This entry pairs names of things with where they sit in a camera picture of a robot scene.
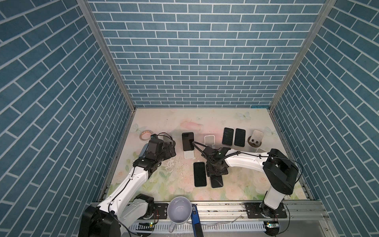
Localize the white phone stand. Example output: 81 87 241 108
184 151 195 160
204 135 215 149

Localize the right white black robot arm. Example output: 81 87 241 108
201 146 299 218

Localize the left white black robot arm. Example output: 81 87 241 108
79 132 176 237

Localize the black phone lying front left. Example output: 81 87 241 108
193 162 207 187

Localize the roll of tape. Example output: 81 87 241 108
139 130 154 141

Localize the white ceramic mug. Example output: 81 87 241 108
167 197 192 233

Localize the blue handheld tool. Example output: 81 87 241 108
191 204 204 237

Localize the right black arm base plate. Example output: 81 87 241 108
243 201 287 219

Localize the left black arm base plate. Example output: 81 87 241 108
142 202 168 220

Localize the white slotted cable duct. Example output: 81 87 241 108
129 221 266 234

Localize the aluminium front rail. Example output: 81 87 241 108
84 200 329 223

